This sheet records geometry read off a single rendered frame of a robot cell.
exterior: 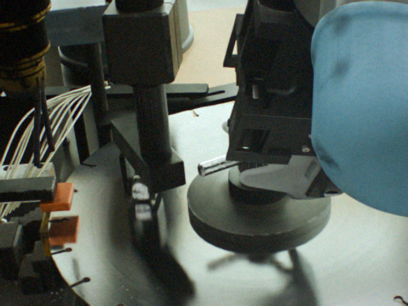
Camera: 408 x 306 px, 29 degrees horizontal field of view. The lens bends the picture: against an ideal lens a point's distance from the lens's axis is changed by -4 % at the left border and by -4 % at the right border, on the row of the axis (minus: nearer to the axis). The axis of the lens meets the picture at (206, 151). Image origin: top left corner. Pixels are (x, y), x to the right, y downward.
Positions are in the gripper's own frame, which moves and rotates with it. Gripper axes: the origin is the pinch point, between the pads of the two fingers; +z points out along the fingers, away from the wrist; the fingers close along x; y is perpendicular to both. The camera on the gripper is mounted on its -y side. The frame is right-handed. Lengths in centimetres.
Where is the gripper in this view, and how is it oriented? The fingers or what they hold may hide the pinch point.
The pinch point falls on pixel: (303, 180)
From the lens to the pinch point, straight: 58.6
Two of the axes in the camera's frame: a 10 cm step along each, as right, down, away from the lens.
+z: -1.4, 4.9, 8.6
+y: -9.9, -0.6, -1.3
